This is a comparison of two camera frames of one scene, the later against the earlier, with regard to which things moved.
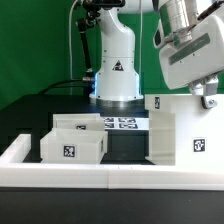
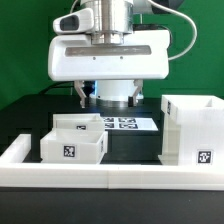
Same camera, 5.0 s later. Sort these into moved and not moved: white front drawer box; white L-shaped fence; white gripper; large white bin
Moved: white gripper; large white bin
Not moved: white front drawer box; white L-shaped fence
